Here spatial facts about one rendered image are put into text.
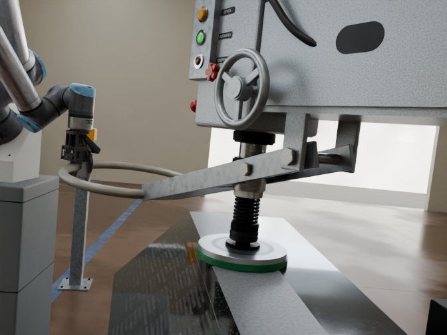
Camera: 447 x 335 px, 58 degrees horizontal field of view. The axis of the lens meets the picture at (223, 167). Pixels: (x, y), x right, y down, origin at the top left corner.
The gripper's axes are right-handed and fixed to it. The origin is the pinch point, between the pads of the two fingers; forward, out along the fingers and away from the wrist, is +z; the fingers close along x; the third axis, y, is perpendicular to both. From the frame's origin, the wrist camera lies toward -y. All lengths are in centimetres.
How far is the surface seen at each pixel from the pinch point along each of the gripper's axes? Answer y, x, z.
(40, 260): -9, -28, 42
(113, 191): 21.7, 33.5, -5.0
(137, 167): -19.0, 12.3, -5.9
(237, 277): 45, 85, 0
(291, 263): 27, 92, 1
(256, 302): 54, 92, 0
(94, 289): -87, -62, 95
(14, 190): 10.4, -22.6, 6.6
